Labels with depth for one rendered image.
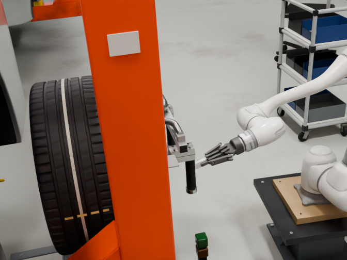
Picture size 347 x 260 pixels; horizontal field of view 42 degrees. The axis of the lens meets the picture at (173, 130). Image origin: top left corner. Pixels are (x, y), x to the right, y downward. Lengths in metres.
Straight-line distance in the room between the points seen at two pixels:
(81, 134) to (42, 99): 0.20
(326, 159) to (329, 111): 1.31
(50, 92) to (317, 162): 1.29
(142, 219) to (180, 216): 1.50
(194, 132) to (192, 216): 1.04
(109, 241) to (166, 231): 0.18
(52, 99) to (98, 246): 0.51
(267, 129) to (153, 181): 0.87
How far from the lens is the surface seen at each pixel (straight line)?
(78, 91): 1.57
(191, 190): 1.70
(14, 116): 2.19
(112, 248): 1.37
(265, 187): 2.50
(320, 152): 2.25
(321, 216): 2.31
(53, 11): 5.32
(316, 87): 2.06
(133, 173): 1.18
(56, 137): 1.47
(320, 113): 3.49
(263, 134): 1.96
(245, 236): 2.64
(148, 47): 1.04
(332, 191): 2.16
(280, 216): 2.32
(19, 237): 2.87
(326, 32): 3.25
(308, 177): 2.29
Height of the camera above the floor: 1.78
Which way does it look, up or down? 29 degrees down
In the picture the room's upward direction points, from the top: 4 degrees counter-clockwise
